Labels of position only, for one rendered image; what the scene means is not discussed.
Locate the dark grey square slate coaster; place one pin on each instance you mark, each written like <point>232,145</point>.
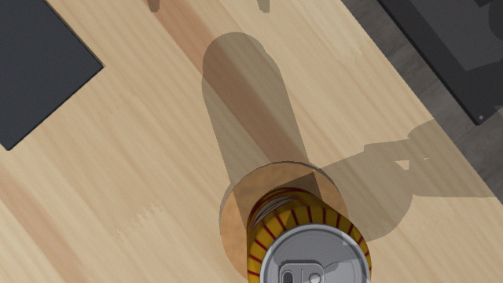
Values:
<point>42,64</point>

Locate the yellow striped drink can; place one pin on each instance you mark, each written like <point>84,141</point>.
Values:
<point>295,237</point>

